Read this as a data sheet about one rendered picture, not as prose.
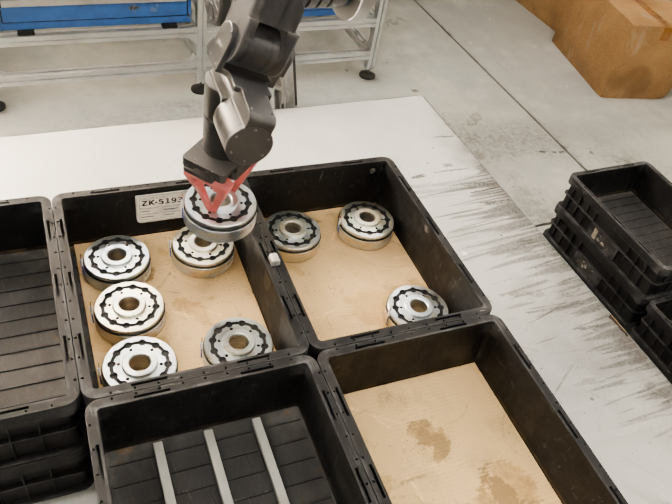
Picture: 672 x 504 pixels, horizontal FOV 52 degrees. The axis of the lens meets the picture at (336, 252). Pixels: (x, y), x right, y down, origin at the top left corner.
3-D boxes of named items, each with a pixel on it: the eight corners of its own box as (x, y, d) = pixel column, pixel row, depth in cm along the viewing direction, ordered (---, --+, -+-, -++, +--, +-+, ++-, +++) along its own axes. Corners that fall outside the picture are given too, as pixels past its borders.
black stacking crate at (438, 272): (233, 224, 128) (236, 176, 120) (377, 204, 139) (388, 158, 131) (303, 400, 103) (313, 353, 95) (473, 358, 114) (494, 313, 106)
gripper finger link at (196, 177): (250, 201, 99) (255, 151, 92) (222, 230, 94) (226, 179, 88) (210, 181, 101) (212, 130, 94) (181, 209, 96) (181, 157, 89)
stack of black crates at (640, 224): (516, 281, 227) (568, 173, 196) (587, 265, 238) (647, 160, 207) (591, 378, 202) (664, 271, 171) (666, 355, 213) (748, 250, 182)
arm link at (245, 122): (289, 36, 84) (227, 14, 79) (321, 92, 77) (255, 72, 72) (246, 113, 91) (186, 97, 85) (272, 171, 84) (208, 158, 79)
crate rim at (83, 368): (52, 205, 111) (50, 194, 109) (234, 183, 122) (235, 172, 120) (84, 412, 86) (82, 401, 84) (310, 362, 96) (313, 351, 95)
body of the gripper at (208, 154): (264, 147, 95) (269, 103, 90) (223, 188, 88) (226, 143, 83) (224, 128, 96) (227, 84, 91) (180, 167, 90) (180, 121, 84)
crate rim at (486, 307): (234, 183, 122) (235, 172, 120) (387, 165, 132) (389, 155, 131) (311, 362, 96) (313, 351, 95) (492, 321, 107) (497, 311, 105)
